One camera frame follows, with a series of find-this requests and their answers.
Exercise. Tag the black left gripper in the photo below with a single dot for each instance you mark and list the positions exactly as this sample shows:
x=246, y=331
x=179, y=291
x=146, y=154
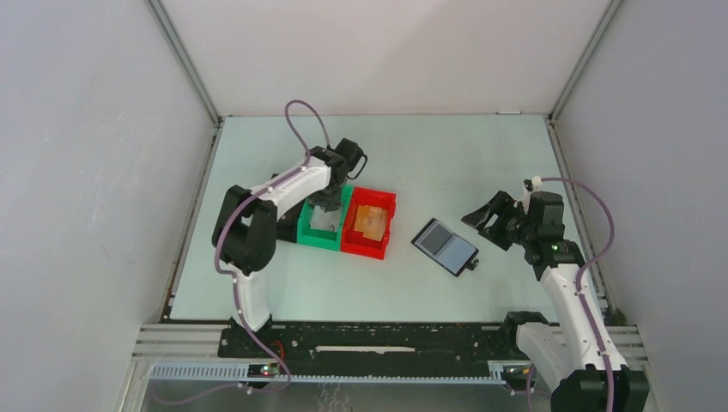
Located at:
x=330, y=203

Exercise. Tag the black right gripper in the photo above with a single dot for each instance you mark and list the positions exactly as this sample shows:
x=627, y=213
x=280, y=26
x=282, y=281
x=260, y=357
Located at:
x=500, y=204

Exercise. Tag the black leather card holder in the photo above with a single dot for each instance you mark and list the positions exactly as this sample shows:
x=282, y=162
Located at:
x=450, y=251

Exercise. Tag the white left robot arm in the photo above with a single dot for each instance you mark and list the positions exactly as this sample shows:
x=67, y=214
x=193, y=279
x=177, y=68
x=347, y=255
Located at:
x=245, y=232

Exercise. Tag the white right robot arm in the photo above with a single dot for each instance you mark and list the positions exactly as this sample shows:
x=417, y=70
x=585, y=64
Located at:
x=587, y=372

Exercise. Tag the silver cards in green bin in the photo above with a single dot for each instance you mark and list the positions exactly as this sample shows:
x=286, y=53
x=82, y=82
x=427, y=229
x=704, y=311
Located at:
x=326, y=220

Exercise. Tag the orange cards in red bin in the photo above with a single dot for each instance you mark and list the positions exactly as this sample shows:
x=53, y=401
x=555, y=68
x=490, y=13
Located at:
x=371, y=222

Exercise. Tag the green plastic bin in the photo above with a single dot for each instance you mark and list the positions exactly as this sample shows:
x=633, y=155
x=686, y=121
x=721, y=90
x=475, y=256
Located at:
x=315, y=238

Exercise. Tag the red plastic bin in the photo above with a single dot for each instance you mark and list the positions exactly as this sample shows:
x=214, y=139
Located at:
x=352, y=242

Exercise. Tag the black plastic bin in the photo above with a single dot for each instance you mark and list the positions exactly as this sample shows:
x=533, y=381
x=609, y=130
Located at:
x=287, y=225

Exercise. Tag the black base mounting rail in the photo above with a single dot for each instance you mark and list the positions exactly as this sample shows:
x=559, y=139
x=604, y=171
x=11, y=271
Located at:
x=448, y=353

